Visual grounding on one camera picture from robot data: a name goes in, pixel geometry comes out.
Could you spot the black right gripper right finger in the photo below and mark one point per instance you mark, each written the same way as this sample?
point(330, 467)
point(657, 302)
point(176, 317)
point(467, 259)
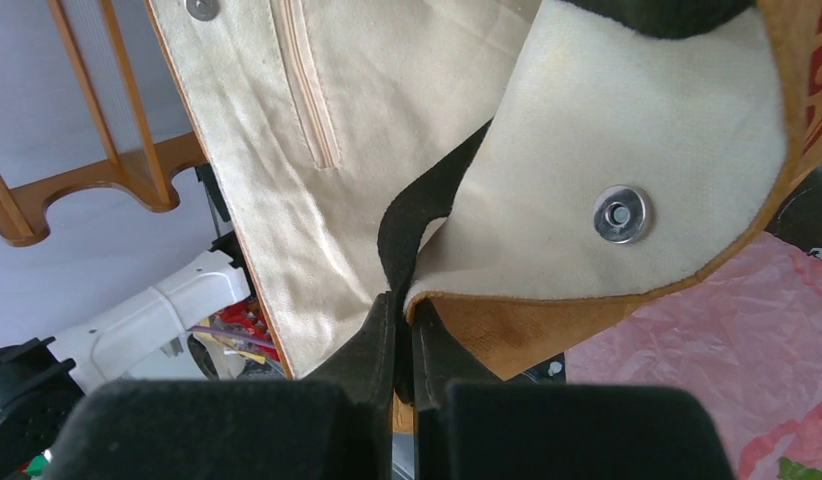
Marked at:
point(471, 425)

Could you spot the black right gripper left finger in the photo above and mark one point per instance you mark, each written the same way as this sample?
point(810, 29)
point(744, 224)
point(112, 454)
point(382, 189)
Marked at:
point(334, 424)

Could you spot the orange candy bag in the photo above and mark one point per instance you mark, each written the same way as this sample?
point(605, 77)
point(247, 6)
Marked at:
point(239, 329)

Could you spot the brown paper bag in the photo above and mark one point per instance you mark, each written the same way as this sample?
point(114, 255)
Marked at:
point(553, 165)

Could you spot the pink plastic grocery bag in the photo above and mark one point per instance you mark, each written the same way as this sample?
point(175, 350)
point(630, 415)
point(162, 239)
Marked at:
point(747, 342)

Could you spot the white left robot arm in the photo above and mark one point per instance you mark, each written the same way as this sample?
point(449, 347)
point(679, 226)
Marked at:
point(42, 380)

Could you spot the wooden rack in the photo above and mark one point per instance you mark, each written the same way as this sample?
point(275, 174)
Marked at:
point(92, 130)

